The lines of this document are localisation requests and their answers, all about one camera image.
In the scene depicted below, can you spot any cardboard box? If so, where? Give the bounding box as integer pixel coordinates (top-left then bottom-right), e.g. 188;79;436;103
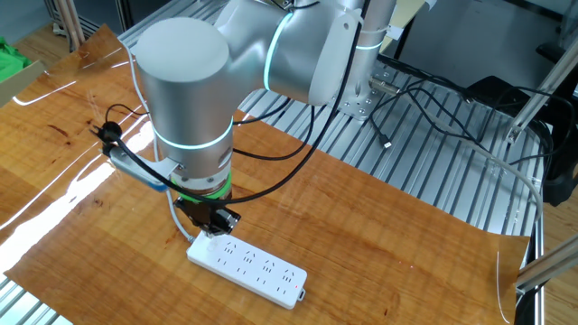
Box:
0;60;47;108

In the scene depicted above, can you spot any aluminium profile bar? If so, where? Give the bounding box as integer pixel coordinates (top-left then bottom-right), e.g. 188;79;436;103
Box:
505;43;578;144
514;234;578;295

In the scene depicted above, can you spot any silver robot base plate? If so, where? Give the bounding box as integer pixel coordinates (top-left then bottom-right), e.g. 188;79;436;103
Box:
333;61;390;122

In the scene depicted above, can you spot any clear plastic tube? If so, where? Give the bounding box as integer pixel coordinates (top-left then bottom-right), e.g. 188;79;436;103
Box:
406;102;545;223

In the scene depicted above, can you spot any green cloth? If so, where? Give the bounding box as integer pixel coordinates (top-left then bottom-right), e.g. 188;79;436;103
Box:
0;35;33;84

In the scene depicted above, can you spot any white power strip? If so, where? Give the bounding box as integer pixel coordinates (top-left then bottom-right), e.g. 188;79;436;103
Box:
186;230;308;311

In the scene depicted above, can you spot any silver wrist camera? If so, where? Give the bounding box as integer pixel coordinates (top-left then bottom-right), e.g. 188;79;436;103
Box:
104;143;180;193

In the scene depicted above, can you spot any wood grain table mat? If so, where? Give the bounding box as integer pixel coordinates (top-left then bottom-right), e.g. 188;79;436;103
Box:
0;23;530;325

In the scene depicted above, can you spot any black usb cable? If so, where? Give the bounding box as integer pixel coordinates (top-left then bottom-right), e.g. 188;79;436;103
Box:
368;84;476;151

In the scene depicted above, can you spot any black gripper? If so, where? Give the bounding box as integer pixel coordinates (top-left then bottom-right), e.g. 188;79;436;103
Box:
173;194;242;239

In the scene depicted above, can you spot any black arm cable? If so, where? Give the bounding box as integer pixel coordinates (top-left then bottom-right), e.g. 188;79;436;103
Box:
91;0;369;207

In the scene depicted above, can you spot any black power adapter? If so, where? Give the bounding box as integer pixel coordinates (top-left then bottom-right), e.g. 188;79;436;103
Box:
466;75;530;108

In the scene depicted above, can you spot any grey power strip cable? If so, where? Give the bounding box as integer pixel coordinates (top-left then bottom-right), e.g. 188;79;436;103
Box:
122;42;196;243

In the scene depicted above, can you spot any black stand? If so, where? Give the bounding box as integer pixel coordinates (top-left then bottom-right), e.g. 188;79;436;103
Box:
536;41;578;208

